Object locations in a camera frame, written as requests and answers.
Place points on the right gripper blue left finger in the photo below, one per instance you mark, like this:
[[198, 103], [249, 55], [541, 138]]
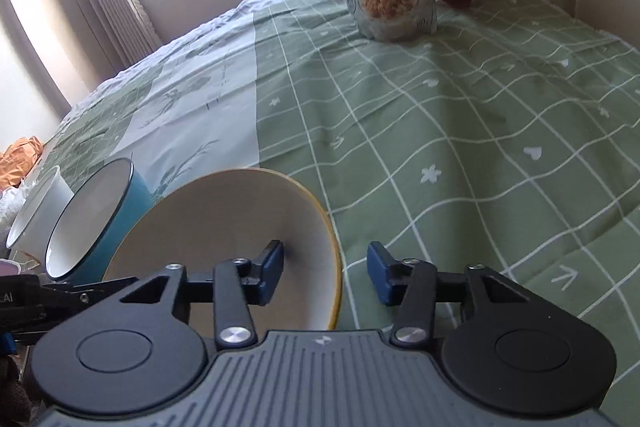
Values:
[[239, 284]]

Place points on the teal bowl white inside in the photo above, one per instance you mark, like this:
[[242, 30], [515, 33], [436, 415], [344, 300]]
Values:
[[94, 223]]

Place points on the orange cloth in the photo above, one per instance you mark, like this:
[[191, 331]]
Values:
[[17, 161]]

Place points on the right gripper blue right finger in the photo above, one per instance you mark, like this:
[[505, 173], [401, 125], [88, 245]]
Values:
[[409, 286]]

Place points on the white lace cloth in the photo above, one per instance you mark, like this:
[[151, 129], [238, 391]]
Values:
[[11, 202]]

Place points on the cream bowl with yellow rim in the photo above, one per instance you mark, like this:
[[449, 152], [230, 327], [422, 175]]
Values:
[[236, 213]]

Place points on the green checked bed sheet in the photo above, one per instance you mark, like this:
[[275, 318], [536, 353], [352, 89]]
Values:
[[510, 137]]

